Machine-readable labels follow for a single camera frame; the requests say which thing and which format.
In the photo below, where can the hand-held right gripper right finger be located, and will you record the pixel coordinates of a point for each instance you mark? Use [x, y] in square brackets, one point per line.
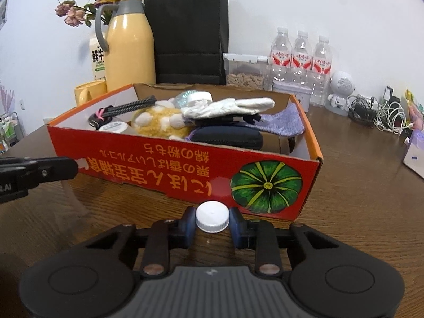
[237, 228]

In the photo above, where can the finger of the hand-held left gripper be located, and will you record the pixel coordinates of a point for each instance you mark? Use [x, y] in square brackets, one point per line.
[49, 169]

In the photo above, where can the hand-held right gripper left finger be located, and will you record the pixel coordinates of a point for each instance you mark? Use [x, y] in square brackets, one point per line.
[187, 228]

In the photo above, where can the white screw cap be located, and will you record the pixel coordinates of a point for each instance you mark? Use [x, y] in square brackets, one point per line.
[212, 217]

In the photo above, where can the red cardboard box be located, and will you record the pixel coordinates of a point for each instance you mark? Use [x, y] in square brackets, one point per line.
[149, 169]

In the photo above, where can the navy zip pouch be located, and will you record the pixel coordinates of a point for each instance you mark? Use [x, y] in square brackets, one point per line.
[225, 137]

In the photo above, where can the purple knit cloth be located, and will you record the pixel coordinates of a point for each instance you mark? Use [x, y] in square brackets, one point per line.
[285, 122]

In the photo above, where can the white glove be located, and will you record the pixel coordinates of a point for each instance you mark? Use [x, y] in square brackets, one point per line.
[225, 107]

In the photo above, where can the iridescent plastic bag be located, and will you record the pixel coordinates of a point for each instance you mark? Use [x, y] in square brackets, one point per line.
[180, 99]

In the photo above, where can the white storage rack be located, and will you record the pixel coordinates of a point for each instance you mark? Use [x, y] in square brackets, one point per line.
[11, 132]

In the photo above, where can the yellow mug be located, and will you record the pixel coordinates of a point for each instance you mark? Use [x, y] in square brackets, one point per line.
[94, 91]

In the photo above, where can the yellow plush toy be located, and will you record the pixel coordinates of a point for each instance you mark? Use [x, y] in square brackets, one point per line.
[155, 122]

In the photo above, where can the white milk carton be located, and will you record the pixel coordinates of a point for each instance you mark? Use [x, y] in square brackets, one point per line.
[98, 61]

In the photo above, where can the yellow thermos jug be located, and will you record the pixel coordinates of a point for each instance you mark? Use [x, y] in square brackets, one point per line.
[131, 53]

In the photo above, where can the white tin box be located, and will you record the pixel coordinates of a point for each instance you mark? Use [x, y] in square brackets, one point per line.
[298, 94]

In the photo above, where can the clear snack container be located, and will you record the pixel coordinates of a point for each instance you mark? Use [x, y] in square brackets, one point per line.
[245, 76]

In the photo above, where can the dried flower bouquet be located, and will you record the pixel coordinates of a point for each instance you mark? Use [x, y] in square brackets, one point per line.
[79, 6]

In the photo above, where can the white robot speaker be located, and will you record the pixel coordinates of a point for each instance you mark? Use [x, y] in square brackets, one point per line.
[341, 89]

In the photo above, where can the black paper bag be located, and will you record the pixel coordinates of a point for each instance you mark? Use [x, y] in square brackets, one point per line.
[188, 39]

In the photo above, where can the purple tissue pack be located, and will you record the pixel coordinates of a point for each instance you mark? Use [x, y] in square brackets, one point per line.
[415, 155]

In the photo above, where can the black charger stand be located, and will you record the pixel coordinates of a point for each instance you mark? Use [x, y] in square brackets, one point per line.
[392, 96]

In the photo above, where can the colourful snack packet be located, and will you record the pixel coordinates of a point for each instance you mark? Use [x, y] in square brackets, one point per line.
[415, 109]

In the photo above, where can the white wall socket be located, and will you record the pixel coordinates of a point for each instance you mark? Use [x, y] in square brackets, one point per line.
[23, 104]

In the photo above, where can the wall picture frame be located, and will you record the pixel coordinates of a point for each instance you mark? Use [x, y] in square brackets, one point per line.
[3, 10]

